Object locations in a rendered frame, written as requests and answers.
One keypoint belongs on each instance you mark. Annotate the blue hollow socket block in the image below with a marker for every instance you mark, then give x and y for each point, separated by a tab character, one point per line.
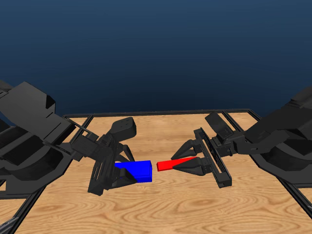
143	170

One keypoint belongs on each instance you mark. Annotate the thin red peg bar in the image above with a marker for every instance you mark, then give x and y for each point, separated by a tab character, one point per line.
164	165

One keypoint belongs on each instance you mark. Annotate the black table frame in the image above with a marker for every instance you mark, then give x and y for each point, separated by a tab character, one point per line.
156	112

